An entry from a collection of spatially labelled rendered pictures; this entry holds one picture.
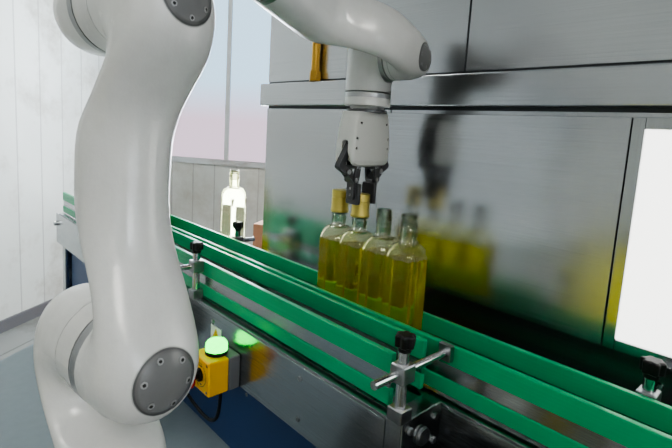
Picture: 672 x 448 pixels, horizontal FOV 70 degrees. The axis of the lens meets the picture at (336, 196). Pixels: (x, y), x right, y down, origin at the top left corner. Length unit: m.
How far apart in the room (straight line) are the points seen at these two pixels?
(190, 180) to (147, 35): 3.89
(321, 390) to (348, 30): 0.57
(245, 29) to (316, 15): 3.45
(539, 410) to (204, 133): 3.80
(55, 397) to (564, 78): 0.83
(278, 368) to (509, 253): 0.45
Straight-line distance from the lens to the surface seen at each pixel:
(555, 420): 0.74
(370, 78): 0.86
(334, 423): 0.84
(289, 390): 0.91
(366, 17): 0.78
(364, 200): 0.89
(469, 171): 0.90
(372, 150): 0.88
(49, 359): 0.66
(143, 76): 0.52
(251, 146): 4.09
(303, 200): 1.27
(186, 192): 4.39
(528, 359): 0.81
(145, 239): 0.56
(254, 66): 4.11
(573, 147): 0.83
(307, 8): 0.73
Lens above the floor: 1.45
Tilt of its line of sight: 8 degrees down
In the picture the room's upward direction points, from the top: 3 degrees clockwise
